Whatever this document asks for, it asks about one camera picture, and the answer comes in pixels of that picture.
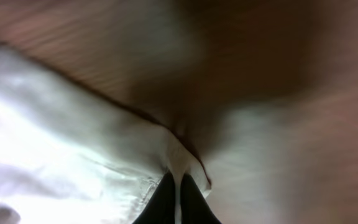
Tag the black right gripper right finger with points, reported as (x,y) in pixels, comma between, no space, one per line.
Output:
(194,208)

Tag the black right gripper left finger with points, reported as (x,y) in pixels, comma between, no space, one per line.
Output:
(161,207)

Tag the beige khaki shorts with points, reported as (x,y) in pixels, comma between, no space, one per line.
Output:
(68,155)

